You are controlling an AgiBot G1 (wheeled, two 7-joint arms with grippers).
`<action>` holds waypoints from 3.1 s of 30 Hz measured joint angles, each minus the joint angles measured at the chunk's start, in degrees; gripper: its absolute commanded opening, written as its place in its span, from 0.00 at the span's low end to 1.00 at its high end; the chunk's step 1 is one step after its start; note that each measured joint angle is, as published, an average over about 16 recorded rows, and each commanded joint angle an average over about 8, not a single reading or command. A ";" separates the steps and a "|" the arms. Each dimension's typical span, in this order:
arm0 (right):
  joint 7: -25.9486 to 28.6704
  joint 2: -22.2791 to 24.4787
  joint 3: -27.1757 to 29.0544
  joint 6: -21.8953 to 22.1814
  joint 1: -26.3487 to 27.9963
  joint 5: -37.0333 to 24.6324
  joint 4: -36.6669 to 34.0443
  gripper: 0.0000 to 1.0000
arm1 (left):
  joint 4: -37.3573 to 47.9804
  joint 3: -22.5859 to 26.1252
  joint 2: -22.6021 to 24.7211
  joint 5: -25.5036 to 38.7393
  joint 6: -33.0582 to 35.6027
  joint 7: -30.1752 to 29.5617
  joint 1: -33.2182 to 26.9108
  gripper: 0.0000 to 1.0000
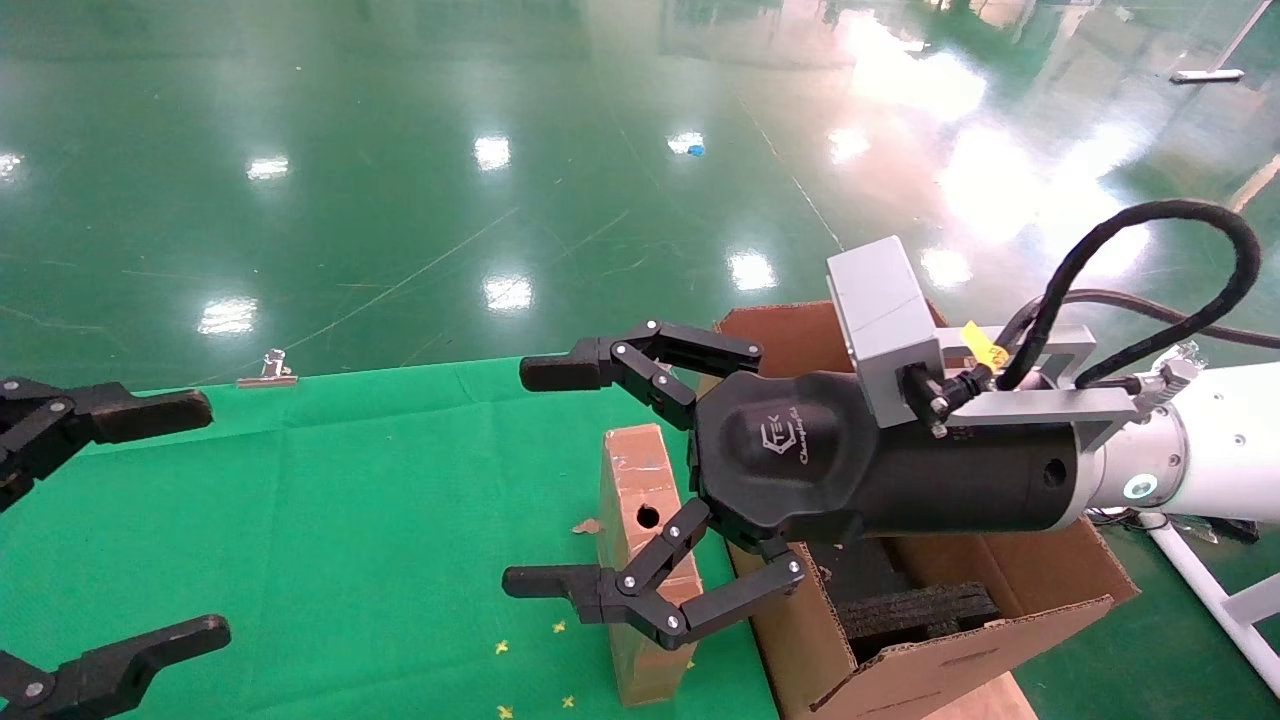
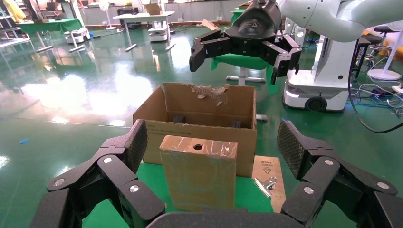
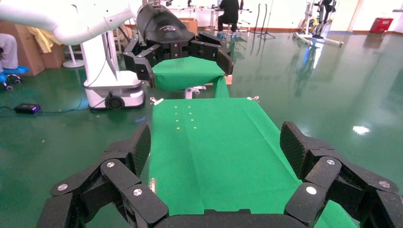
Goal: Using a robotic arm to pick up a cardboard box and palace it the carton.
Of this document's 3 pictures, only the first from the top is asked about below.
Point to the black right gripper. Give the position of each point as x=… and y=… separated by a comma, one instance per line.
x=800, y=470

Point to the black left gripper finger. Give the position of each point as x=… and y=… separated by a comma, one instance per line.
x=130, y=412
x=120, y=665

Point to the small brown cardboard box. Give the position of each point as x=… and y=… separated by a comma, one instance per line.
x=630, y=480

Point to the small brown cardboard scrap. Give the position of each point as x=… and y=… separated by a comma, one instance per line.
x=588, y=526

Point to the large open brown carton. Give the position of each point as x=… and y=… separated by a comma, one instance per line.
x=950, y=670

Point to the metal binder clip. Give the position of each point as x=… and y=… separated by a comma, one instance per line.
x=268, y=372

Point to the black foam base sheet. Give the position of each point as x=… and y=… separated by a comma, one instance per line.
x=850, y=570

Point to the green table cloth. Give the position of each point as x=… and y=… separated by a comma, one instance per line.
x=350, y=520

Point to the black notched foam insert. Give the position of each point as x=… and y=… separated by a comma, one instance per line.
x=920, y=610

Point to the white flat floor bar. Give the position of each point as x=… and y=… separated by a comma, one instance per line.
x=1207, y=75

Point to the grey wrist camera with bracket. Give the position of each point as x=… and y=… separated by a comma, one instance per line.
x=880, y=310

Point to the white metal frame pole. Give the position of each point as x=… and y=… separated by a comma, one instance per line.
x=1200, y=580

